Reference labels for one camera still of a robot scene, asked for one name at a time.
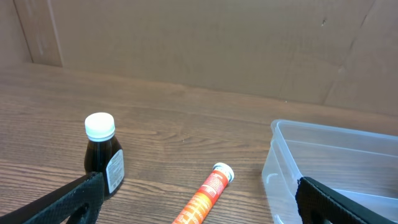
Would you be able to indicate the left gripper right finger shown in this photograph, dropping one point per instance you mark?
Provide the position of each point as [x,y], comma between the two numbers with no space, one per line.
[319,204]

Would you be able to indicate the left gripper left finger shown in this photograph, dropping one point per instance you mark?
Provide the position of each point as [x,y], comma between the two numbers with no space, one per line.
[79,201]

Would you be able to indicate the dark brown medicine bottle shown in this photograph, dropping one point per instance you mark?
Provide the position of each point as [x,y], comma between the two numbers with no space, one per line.
[104,153]

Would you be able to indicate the orange tablet tube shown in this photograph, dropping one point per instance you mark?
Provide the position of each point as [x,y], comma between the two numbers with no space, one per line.
[199,206]

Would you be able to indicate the clear plastic container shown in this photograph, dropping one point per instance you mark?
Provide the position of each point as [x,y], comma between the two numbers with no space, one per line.
[357,164]

